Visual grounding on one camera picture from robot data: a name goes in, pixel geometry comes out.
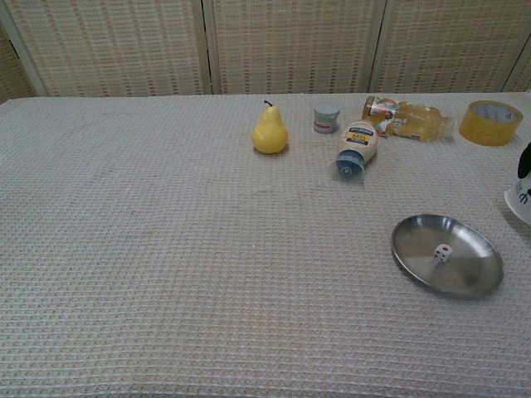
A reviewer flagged small grey-lidded jar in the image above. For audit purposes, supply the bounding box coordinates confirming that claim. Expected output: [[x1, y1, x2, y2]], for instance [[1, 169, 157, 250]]
[[313, 102, 341, 134]]

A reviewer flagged woven folding screen panel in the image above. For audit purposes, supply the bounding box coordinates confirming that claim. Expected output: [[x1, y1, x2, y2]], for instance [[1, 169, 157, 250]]
[[0, 16, 37, 104], [504, 45, 531, 93], [368, 0, 531, 95], [202, 0, 389, 95], [0, 0, 215, 99]]

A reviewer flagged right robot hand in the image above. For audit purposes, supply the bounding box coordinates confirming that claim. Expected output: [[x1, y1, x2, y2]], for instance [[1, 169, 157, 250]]
[[519, 142, 531, 180]]

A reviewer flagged beige waffle tablecloth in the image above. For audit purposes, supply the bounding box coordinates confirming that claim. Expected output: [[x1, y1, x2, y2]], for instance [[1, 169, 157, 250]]
[[0, 90, 531, 398]]

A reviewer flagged amber juice bottle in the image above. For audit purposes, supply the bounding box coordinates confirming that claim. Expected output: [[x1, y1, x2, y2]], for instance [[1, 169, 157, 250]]
[[363, 95, 454, 143]]

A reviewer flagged round metal plate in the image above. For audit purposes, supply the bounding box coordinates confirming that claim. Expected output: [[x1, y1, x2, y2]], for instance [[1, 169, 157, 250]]
[[391, 213, 505, 300]]

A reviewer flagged mayonnaise squeeze bottle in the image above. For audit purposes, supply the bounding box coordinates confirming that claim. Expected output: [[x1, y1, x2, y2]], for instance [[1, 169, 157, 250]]
[[334, 119, 380, 183]]

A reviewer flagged yellow tape roll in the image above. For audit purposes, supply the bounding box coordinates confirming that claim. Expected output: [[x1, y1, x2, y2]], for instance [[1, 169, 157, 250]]
[[458, 99, 524, 147]]

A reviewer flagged white paper cup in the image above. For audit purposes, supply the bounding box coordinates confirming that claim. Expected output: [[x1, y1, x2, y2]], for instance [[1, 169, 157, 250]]
[[504, 172, 531, 227]]

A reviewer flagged yellow pear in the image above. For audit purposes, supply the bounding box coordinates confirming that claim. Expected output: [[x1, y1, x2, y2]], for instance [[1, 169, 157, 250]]
[[251, 99, 290, 155]]

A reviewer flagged white die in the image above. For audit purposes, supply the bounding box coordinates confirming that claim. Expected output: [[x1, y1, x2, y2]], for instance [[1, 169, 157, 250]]
[[432, 243, 453, 265]]

